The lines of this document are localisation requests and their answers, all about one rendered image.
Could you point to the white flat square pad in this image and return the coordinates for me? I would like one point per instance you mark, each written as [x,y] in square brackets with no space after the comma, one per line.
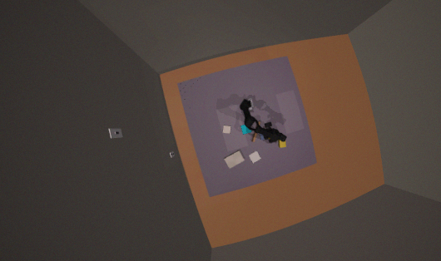
[254,157]

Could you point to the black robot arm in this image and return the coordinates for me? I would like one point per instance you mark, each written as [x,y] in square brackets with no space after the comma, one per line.
[274,134]

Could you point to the yellow block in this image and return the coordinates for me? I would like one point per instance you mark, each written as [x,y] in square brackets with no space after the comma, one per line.
[281,143]

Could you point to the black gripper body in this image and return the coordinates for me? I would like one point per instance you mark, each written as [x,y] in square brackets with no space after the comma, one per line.
[269,129]

